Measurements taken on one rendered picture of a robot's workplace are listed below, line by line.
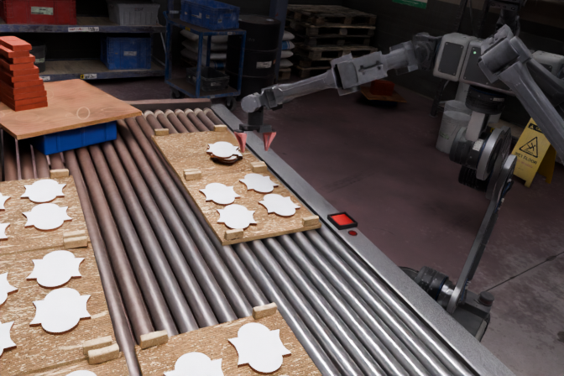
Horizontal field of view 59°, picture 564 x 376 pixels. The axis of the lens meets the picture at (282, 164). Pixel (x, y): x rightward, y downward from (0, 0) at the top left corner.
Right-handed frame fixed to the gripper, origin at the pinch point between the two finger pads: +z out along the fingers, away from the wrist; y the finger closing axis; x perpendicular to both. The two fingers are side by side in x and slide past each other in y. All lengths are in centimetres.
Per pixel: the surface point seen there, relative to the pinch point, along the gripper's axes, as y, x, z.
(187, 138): -10.0, 42.8, 1.8
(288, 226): -2.8, -29.6, 19.8
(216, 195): -17.8, -7.1, 13.6
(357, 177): 182, 158, 62
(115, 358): -64, -61, 30
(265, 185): 1.8, -5.9, 12.5
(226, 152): -3.8, 16.6, 3.8
